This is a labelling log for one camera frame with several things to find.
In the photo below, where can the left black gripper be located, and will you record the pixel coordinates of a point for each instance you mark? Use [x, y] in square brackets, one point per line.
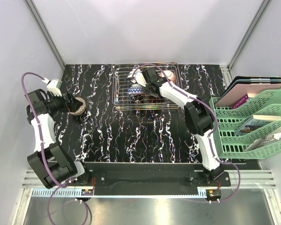
[65, 104]

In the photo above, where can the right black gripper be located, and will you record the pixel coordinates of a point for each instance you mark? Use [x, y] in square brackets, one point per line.
[146, 89]

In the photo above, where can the orange patterned bowl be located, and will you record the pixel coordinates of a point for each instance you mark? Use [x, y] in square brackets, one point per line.
[169, 74]

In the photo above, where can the blue zigzag bowl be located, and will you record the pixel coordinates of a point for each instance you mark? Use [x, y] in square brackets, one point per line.
[135, 90]

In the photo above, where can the blue white floral bowl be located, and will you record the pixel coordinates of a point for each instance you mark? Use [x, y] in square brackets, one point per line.
[132, 74]

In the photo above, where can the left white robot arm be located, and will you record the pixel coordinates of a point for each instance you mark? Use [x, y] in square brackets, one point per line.
[49, 160]

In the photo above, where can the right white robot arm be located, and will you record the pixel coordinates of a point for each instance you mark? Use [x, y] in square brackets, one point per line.
[199, 118]

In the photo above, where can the pink folder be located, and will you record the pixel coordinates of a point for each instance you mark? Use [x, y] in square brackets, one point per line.
[240, 93]

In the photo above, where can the purple book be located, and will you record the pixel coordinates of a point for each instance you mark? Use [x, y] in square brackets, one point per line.
[244, 99]

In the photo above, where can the blue booklet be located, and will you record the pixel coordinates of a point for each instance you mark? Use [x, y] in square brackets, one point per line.
[250, 125]

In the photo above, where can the green file organizer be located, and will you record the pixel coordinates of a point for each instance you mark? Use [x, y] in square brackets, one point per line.
[230, 145]

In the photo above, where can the spiral notebook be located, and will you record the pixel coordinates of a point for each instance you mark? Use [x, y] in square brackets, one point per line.
[266, 140]

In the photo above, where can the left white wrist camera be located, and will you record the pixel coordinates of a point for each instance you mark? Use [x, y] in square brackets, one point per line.
[53, 86]

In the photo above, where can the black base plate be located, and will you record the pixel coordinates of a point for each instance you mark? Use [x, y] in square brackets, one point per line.
[107, 174]

